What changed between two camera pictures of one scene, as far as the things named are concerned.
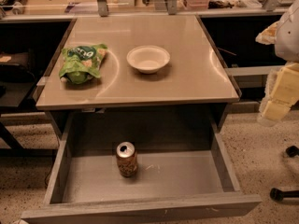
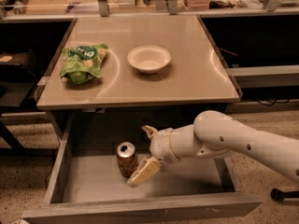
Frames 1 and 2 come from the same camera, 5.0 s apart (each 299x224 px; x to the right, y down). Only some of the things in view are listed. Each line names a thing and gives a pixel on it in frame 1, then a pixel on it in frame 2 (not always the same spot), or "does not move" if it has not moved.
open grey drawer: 184,173 does not move
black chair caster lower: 278,195 does not move
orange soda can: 127,160 does not move
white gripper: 288,35 -> 160,145
